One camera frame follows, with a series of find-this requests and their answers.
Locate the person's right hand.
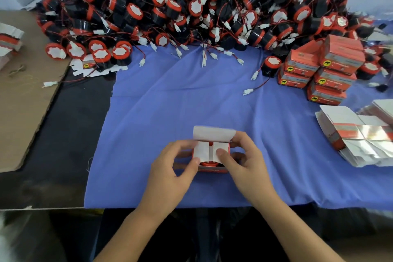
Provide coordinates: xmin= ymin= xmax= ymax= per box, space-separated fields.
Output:
xmin=215 ymin=131 xmax=280 ymax=208

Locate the person's left hand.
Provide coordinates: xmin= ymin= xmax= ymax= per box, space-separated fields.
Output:
xmin=138 ymin=140 xmax=201 ymax=213

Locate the orange white paper box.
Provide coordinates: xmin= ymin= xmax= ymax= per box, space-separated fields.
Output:
xmin=307 ymin=84 xmax=348 ymax=106
xmin=276 ymin=70 xmax=311 ymax=89
xmin=322 ymin=34 xmax=366 ymax=54
xmin=284 ymin=50 xmax=320 ymax=78
xmin=319 ymin=45 xmax=366 ymax=75
xmin=174 ymin=125 xmax=237 ymax=174
xmin=295 ymin=39 xmax=323 ymax=57
xmin=313 ymin=68 xmax=357 ymax=92

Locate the stack of paper boxes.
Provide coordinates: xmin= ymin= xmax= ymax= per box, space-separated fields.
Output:
xmin=315 ymin=99 xmax=393 ymax=167
xmin=0 ymin=22 xmax=25 ymax=70

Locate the single red black buzzer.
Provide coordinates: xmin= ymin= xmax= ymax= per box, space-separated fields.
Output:
xmin=242 ymin=56 xmax=283 ymax=97

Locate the pile of black red buzzers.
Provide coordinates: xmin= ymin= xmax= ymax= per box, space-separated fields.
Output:
xmin=36 ymin=0 xmax=393 ymax=78

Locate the person's right forearm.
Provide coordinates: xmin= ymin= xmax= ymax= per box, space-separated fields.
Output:
xmin=258 ymin=194 xmax=345 ymax=262

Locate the person's left forearm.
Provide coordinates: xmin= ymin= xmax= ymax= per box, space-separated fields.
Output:
xmin=95 ymin=200 xmax=169 ymax=262

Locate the blue cloth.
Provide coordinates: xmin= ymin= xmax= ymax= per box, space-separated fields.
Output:
xmin=84 ymin=22 xmax=393 ymax=210

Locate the brown cardboard sheet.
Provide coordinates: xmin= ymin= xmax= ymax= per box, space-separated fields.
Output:
xmin=0 ymin=10 xmax=71 ymax=174

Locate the rubber band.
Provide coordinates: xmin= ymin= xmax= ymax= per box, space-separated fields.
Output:
xmin=9 ymin=65 xmax=27 ymax=77

